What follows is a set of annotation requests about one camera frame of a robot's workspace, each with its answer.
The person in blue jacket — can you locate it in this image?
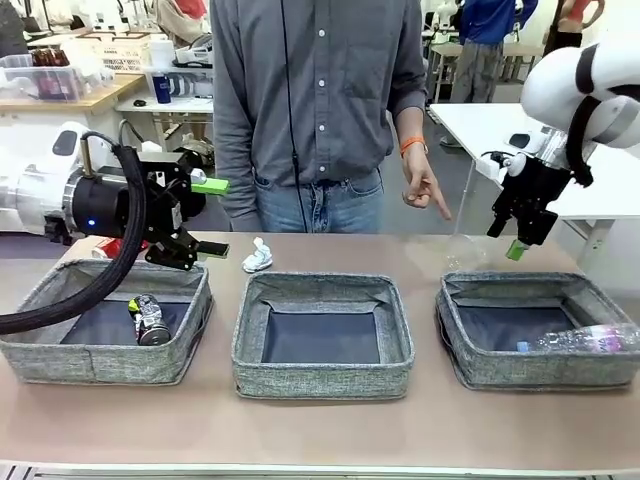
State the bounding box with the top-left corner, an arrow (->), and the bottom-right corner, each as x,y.
452,0 -> 536,104

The person's left forearm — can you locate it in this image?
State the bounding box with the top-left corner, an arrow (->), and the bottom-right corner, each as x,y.
392,107 -> 429,144

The white desk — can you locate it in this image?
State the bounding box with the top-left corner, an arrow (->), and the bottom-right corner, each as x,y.
114,97 -> 215,151

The white plastic crate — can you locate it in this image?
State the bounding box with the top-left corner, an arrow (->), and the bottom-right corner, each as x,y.
92,39 -> 151,75

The dark blue bottle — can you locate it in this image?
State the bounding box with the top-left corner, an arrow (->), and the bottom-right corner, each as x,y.
151,71 -> 174,105

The crushed red can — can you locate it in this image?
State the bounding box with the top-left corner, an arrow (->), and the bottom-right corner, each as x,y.
92,237 -> 151,259

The wooden frame tray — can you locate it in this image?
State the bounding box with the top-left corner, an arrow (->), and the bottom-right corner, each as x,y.
82,30 -> 154,44

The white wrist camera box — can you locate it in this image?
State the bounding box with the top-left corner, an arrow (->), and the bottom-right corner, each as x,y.
477,149 -> 529,180

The thin black chest cable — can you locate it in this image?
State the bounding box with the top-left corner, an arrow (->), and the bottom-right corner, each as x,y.
279,0 -> 307,234

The person's left hand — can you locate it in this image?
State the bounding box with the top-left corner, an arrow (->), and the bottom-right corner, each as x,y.
401,149 -> 454,222

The white paper roll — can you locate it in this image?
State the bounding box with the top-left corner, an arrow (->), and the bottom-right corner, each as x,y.
149,38 -> 176,69

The crushed clear plastic cup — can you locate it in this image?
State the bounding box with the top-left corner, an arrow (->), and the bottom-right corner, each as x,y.
446,233 -> 494,274

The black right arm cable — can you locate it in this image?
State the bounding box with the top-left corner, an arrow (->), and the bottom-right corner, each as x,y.
564,94 -> 596,189

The orange wrist watch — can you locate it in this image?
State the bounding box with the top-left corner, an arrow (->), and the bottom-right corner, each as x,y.
399,135 -> 429,157

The clear plastic storage box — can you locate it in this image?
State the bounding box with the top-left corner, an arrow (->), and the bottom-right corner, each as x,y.
0,53 -> 86,104

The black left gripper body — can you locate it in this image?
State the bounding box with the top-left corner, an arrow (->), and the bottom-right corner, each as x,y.
72,152 -> 194,239

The crushed silver black can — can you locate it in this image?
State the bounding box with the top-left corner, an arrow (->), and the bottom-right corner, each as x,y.
128,294 -> 172,347

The white table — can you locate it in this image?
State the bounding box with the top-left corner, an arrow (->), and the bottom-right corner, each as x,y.
429,102 -> 640,221

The person's right forearm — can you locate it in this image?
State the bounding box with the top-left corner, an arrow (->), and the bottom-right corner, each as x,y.
213,114 -> 261,232

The person in grey shirt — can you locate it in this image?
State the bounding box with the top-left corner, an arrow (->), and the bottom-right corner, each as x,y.
208,0 -> 431,235

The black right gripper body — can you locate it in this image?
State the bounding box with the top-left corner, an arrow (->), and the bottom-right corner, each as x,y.
494,155 -> 574,214

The small white humanoid robot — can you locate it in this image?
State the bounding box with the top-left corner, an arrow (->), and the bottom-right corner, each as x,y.
432,0 -> 461,44

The grey fabric basket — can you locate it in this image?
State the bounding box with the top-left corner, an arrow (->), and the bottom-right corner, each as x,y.
0,258 -> 215,386
231,271 -> 416,400
434,271 -> 640,392

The clear bottle pink label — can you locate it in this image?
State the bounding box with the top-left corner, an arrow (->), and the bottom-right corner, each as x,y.
516,323 -> 640,355

